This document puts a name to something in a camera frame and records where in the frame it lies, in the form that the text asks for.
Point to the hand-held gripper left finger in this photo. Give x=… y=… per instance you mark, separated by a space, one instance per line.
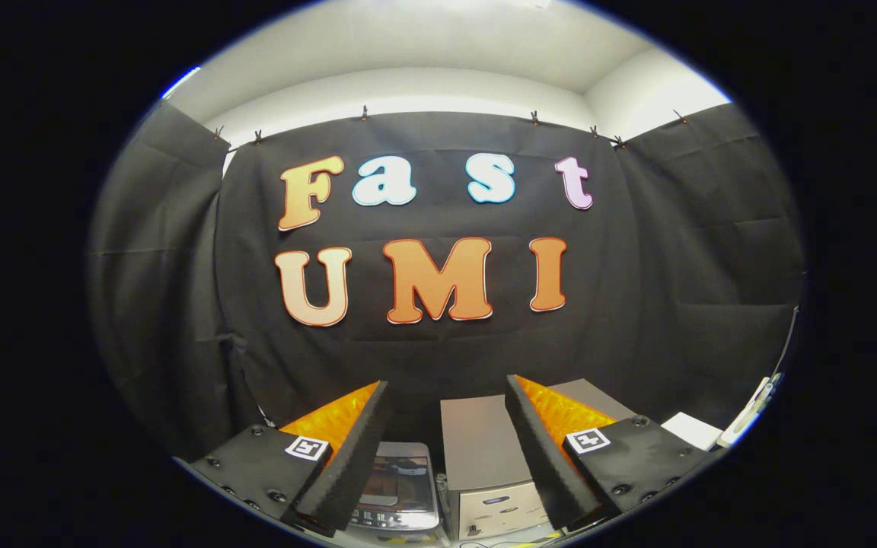
x=355 y=457

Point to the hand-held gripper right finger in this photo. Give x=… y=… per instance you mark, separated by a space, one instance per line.
x=545 y=457

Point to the small grey washing machine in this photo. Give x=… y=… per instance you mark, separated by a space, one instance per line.
x=393 y=520

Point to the grey metal box appliance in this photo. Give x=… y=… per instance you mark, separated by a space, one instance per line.
x=476 y=441

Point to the white paper sheet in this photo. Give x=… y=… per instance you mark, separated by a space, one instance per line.
x=690 y=430

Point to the white device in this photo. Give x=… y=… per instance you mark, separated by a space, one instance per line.
x=747 y=415

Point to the black backdrop cloth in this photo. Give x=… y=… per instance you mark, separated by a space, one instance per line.
x=636 y=266

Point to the row of black cloth clips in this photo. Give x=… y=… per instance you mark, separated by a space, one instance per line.
x=365 y=113

